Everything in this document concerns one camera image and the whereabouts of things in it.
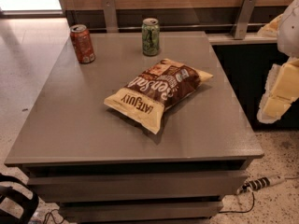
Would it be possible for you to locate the black floor cable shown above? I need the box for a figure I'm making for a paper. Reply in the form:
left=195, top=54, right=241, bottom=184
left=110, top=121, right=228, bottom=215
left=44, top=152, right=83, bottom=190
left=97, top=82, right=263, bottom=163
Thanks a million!
left=218, top=191, right=256, bottom=215

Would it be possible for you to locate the grey drawer cabinet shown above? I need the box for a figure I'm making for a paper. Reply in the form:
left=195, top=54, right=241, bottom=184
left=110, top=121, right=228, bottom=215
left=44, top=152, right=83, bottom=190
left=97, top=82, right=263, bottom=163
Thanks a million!
left=6, top=32, right=263, bottom=224

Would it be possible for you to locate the right metal bracket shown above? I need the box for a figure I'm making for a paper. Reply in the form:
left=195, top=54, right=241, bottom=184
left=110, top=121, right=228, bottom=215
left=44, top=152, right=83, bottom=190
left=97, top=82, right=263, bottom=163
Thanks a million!
left=233, top=0, right=257, bottom=40

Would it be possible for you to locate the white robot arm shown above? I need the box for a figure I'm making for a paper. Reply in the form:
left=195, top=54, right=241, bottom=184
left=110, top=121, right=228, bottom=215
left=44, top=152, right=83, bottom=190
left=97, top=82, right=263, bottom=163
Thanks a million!
left=257, top=0, right=299, bottom=124

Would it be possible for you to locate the brown chip bag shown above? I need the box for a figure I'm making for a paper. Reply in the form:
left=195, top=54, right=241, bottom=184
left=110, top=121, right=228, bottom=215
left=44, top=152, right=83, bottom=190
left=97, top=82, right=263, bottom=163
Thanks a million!
left=104, top=59, right=212, bottom=134

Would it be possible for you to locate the red coke can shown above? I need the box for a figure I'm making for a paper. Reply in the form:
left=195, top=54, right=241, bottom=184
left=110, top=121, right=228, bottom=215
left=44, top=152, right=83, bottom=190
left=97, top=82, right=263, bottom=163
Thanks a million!
left=70, top=24, right=95, bottom=64

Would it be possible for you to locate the black chair part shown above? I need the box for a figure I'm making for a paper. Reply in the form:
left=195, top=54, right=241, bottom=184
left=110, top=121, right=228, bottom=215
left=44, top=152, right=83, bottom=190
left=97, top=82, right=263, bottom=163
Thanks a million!
left=0, top=174, right=39, bottom=224

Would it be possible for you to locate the green soda can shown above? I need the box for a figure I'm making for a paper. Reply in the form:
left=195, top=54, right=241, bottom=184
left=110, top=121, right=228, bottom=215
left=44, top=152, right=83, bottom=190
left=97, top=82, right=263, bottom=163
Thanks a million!
left=142, top=18, right=160, bottom=56

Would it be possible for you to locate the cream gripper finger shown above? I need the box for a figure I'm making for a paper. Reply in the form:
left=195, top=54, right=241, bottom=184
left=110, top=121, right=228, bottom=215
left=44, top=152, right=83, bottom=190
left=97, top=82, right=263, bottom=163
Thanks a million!
left=257, top=59, right=299, bottom=124
left=257, top=15, right=282, bottom=37

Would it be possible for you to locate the metal bracket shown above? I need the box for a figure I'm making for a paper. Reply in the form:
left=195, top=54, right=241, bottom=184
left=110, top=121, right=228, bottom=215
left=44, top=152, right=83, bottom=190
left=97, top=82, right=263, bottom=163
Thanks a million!
left=102, top=0, right=119, bottom=33
left=233, top=0, right=257, bottom=40

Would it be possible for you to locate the left metal bracket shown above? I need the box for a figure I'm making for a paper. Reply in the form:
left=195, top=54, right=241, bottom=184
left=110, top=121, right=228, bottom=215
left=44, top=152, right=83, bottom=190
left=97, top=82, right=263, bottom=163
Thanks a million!
left=102, top=0, right=119, bottom=33

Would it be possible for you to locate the white power strip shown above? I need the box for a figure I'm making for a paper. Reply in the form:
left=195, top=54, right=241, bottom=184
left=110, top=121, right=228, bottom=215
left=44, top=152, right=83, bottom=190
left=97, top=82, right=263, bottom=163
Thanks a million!
left=236, top=175, right=285, bottom=194

